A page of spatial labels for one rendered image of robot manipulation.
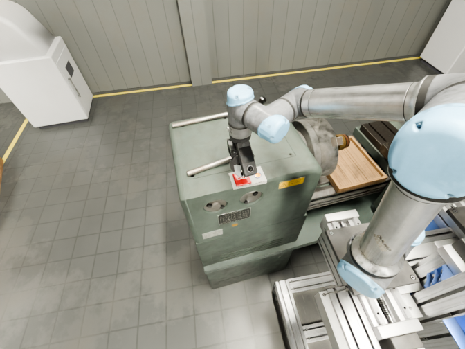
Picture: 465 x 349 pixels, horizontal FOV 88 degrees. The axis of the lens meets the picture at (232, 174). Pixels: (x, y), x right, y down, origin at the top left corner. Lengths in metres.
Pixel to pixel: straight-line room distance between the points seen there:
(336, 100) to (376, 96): 0.09
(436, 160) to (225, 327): 1.79
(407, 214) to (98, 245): 2.31
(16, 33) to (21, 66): 0.32
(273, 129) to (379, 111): 0.23
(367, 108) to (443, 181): 0.24
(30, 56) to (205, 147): 2.70
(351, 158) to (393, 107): 1.09
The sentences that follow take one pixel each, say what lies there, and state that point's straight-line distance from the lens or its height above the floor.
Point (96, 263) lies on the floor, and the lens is 2.43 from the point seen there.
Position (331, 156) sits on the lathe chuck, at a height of 1.16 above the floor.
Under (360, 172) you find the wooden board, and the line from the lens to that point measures 1.59.
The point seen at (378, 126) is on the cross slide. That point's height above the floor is 0.97.
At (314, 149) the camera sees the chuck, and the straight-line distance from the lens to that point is 1.18.
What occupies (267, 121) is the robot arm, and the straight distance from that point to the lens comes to 0.63.
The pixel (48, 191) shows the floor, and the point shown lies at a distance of 3.15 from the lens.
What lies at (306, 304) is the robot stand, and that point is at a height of 0.21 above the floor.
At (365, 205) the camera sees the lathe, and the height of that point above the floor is 0.54.
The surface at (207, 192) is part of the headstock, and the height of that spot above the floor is 1.26.
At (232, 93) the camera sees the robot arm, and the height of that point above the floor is 1.63.
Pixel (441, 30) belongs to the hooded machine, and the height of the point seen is 0.49.
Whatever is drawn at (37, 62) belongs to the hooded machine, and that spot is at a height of 0.83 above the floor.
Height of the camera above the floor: 2.00
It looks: 51 degrees down
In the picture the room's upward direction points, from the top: 3 degrees counter-clockwise
